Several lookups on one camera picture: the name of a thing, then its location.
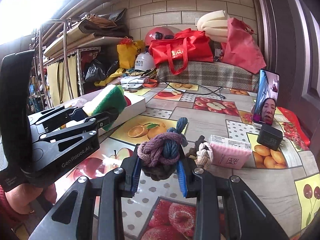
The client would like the pink tissue pack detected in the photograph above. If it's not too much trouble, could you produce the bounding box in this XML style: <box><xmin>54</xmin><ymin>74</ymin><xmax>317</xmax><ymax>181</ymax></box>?
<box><xmin>209</xmin><ymin>135</ymin><xmax>252</xmax><ymax>170</ymax></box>

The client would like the yellow shopping bag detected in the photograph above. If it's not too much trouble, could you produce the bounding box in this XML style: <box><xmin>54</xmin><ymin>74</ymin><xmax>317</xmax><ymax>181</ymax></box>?
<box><xmin>117</xmin><ymin>37</ymin><xmax>145</xmax><ymax>69</ymax></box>

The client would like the white helmet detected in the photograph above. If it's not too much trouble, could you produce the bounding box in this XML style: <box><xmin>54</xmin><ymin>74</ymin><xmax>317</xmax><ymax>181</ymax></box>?
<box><xmin>135</xmin><ymin>52</ymin><xmax>156</xmax><ymax>72</ymax></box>

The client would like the white shallow cardboard box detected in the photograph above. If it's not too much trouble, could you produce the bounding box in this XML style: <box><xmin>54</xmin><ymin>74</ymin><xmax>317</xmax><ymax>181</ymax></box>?
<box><xmin>55</xmin><ymin>88</ymin><xmax>147</xmax><ymax>137</ymax></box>

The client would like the black cable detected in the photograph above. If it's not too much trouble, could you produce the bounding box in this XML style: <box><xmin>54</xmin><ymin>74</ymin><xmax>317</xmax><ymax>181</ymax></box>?
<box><xmin>150</xmin><ymin>80</ymin><xmax>227</xmax><ymax>100</ymax></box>

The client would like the chrome clothes rack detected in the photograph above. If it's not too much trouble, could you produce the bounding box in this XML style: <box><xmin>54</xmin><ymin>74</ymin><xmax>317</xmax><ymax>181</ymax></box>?
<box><xmin>37</xmin><ymin>18</ymin><xmax>75</xmax><ymax>108</ymax></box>

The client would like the yellow green sponge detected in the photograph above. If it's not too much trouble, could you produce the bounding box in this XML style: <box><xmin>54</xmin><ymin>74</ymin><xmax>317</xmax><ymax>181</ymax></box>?
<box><xmin>82</xmin><ymin>85</ymin><xmax>127</xmax><ymax>131</ymax></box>

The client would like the red tote bag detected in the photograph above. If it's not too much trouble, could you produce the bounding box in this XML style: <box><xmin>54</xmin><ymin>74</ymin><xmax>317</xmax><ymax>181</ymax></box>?
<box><xmin>149</xmin><ymin>28</ymin><xmax>214</xmax><ymax>75</ymax></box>

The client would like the beige brown braided rope toy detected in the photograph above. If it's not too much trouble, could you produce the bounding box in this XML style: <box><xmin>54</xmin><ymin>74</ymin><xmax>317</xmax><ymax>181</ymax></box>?
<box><xmin>185</xmin><ymin>135</ymin><xmax>214</xmax><ymax>170</ymax></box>

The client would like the cream foam roll stack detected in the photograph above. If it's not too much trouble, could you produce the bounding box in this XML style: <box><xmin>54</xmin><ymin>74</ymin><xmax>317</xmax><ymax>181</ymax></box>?
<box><xmin>196</xmin><ymin>10</ymin><xmax>229</xmax><ymax>43</ymax></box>

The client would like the black power adapter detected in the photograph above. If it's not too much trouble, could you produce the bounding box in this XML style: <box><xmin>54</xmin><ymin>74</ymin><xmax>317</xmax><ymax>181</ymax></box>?
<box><xmin>257</xmin><ymin>124</ymin><xmax>283</xmax><ymax>151</ymax></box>

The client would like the white power bank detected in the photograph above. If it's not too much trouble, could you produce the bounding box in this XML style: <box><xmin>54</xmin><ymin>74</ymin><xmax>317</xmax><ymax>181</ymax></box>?
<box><xmin>120</xmin><ymin>76</ymin><xmax>149</xmax><ymax>90</ymax></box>

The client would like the red helmet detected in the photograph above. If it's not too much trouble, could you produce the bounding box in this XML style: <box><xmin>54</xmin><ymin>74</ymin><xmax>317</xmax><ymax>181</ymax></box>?
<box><xmin>144</xmin><ymin>27</ymin><xmax>174</xmax><ymax>46</ymax></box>

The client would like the dark red fabric bag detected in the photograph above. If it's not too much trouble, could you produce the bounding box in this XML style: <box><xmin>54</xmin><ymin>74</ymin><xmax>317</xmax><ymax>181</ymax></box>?
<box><xmin>220</xmin><ymin>18</ymin><xmax>266</xmax><ymax>74</ymax></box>

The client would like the person's left hand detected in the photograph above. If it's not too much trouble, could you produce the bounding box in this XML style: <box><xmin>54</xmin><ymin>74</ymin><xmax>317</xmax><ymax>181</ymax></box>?
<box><xmin>5</xmin><ymin>184</ymin><xmax>57</xmax><ymax>215</ymax></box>

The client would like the fruit pattern tablecloth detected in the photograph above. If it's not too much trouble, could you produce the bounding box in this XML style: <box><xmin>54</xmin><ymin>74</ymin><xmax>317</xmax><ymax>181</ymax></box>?
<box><xmin>56</xmin><ymin>84</ymin><xmax>319</xmax><ymax>239</ymax></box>

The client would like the orange scissors handle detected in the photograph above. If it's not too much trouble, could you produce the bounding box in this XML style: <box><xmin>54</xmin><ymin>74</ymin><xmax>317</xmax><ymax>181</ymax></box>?
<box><xmin>143</xmin><ymin>79</ymin><xmax>159</xmax><ymax>88</ymax></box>

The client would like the black plastic bag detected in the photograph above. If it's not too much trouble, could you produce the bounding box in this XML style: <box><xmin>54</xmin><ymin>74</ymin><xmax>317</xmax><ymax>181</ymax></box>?
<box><xmin>85</xmin><ymin>59</ymin><xmax>119</xmax><ymax>82</ymax></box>

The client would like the purple blue braided rope toy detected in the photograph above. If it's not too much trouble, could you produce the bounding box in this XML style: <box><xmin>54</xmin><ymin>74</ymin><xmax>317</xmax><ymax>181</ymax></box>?
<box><xmin>137</xmin><ymin>117</ymin><xmax>188</xmax><ymax>181</ymax></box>

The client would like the yellow curtain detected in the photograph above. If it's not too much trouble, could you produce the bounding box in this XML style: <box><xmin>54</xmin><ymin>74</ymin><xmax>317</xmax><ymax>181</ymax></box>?
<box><xmin>47</xmin><ymin>54</ymin><xmax>79</xmax><ymax>107</ymax></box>

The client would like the plaid covered cushion bench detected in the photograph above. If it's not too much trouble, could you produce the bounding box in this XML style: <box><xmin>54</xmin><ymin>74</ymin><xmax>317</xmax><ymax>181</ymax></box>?
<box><xmin>156</xmin><ymin>61</ymin><xmax>259</xmax><ymax>93</ymax></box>

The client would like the metal shelf rack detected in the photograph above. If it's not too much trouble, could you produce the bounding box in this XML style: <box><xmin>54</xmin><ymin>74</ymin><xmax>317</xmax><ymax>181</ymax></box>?
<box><xmin>33</xmin><ymin>9</ymin><xmax>129</xmax><ymax>107</ymax></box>

